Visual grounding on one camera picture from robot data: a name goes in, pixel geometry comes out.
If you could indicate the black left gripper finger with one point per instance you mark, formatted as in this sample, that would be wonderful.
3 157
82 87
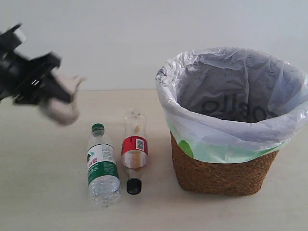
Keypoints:
44 63

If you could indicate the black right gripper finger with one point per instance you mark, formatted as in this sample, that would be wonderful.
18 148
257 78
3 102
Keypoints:
51 89

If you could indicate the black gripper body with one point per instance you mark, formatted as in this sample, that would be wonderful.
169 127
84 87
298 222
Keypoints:
17 82

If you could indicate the grey cardboard pulp piece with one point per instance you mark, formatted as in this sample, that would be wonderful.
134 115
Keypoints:
62 113

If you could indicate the red label clear bottle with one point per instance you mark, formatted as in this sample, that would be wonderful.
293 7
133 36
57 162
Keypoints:
134 152

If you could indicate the green label water bottle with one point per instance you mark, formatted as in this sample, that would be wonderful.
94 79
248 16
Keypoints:
102 172

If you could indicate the white plastic bin liner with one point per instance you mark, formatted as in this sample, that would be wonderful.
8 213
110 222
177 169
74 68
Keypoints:
232 105

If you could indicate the woven brown waste basket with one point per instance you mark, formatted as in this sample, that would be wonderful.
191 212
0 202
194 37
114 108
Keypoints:
242 179

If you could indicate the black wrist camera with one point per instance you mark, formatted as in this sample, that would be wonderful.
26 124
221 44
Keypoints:
10 40

